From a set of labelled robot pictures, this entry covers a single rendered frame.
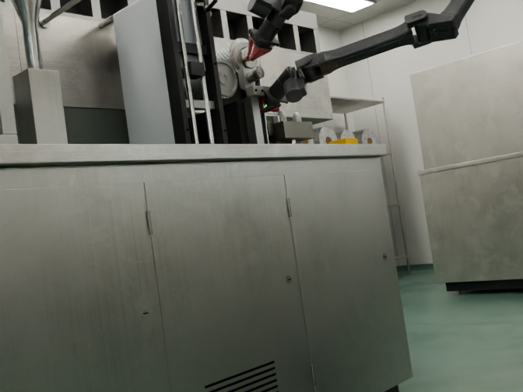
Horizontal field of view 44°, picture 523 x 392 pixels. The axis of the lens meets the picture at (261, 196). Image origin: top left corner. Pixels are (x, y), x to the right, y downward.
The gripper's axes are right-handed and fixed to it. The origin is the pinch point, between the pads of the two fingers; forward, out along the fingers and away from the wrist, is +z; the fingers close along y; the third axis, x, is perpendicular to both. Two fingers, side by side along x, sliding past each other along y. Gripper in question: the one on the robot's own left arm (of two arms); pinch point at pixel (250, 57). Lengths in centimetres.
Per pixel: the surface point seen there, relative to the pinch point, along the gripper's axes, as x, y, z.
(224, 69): -0.5, -8.9, 5.5
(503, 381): -124, 68, 39
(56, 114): -10, -68, 19
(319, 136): 141, 324, 170
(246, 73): -4.2, -2.9, 3.4
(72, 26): 35, -43, 21
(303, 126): -18.9, 22.3, 12.9
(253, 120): -17.8, -3.5, 12.1
